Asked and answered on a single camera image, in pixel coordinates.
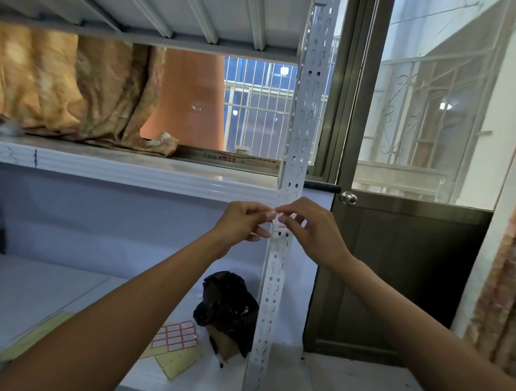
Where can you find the person's left hand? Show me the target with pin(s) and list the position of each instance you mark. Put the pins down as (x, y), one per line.
(240, 225)

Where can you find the person's right hand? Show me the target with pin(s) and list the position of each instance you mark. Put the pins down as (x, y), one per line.
(318, 235)

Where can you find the white window security bars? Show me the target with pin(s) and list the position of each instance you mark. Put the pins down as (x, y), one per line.
(258, 113)

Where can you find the black plastic bag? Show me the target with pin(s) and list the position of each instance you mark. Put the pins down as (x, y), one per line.
(225, 302)

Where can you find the yellow sheet of red-bordered labels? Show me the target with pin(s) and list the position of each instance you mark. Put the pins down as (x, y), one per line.
(177, 338)

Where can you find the aluminium window frame rail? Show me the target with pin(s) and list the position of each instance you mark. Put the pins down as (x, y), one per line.
(238, 160)

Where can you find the dark brown glazed door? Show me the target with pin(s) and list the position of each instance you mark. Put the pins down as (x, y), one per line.
(403, 266)

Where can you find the orange patterned cloth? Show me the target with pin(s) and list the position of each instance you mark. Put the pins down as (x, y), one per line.
(80, 88)

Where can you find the red-bordered white label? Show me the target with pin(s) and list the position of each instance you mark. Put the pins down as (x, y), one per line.
(278, 216)

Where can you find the ornate white metal grille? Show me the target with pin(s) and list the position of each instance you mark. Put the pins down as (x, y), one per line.
(407, 117)

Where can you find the person's right forearm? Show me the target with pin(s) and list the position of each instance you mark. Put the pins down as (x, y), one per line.
(415, 330)

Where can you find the grey ribbed shelf board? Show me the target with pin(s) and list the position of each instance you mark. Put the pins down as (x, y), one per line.
(161, 20)

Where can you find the silver round door knob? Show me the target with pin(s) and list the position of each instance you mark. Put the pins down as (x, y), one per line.
(348, 198)

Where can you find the white perforated shelf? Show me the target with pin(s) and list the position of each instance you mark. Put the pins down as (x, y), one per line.
(306, 121)

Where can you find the orange-brown panel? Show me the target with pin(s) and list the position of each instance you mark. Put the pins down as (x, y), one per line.
(189, 100)

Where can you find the plain yellow backing paper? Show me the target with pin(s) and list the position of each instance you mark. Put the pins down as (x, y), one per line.
(36, 338)

